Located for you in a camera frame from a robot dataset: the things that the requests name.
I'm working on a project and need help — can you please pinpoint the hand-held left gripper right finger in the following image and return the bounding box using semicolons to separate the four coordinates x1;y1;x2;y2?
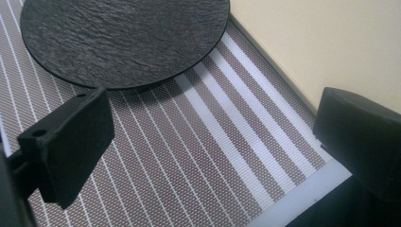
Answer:
312;87;401;202

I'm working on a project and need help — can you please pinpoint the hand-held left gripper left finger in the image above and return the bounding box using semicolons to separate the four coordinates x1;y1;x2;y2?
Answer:
9;87;115;210

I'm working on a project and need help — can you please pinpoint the round black slate plate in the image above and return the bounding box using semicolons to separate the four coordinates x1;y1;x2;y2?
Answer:
20;0;231;90

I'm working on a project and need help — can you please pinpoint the brown white striped woven placemat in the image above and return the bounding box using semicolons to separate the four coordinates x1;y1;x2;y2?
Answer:
0;0;335;227

